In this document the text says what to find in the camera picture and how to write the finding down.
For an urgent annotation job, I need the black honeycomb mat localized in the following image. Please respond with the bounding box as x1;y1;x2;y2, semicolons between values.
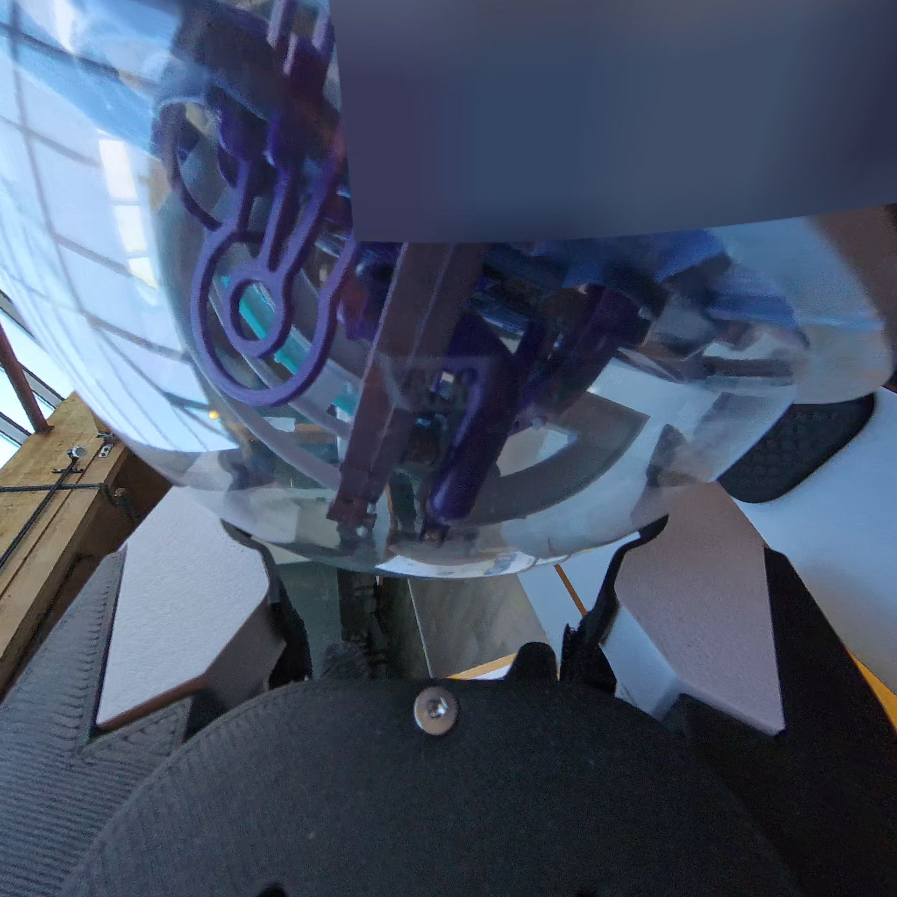
718;392;877;505

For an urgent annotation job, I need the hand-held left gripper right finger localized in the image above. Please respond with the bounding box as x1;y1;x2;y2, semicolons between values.
559;482;786;737

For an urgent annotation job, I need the brown metal pole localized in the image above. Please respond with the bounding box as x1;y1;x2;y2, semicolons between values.
0;322;54;437

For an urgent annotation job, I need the transparent maze ball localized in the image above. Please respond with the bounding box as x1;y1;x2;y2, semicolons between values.
0;0;894;580

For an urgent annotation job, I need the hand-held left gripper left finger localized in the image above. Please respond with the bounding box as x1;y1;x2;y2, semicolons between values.
97;485;313;731

